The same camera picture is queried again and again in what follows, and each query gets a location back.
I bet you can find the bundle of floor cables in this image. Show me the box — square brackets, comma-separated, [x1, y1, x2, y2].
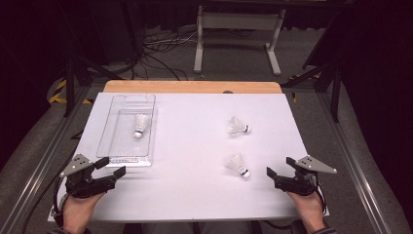
[131, 27, 199, 82]

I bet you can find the aluminium floor rail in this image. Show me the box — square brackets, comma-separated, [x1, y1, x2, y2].
[0, 86, 98, 234]
[316, 92, 395, 234]

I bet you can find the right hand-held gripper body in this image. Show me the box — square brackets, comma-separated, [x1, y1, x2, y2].
[274, 155, 338, 197]

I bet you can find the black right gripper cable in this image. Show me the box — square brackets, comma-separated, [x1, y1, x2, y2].
[261, 176, 327, 232]

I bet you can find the person's right hand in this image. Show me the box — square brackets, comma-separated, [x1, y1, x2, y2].
[286, 191, 326, 234]

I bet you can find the clear plastic storage box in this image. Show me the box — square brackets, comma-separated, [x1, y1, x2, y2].
[95, 94, 159, 169]

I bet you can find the person's left hand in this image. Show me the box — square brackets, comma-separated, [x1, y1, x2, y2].
[61, 192, 105, 232]

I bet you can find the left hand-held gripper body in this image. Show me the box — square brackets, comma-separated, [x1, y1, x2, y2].
[58, 153, 117, 199]

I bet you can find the white feather shuttlecock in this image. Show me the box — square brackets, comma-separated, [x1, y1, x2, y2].
[227, 116, 251, 136]
[225, 152, 251, 179]
[132, 113, 152, 139]

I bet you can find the wooden table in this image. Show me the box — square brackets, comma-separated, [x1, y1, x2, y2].
[102, 80, 283, 95]

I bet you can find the yellow black floor tape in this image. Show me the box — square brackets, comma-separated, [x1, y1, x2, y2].
[48, 79, 94, 105]

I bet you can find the black metal stand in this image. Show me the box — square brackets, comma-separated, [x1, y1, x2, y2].
[281, 61, 342, 124]
[62, 55, 125, 118]

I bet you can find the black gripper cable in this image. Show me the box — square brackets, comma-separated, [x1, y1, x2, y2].
[20, 147, 79, 234]
[261, 176, 327, 232]

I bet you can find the white metal stand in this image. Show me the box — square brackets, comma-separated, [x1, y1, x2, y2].
[193, 4, 286, 77]

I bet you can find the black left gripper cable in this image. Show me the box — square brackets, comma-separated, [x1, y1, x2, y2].
[20, 147, 79, 234]

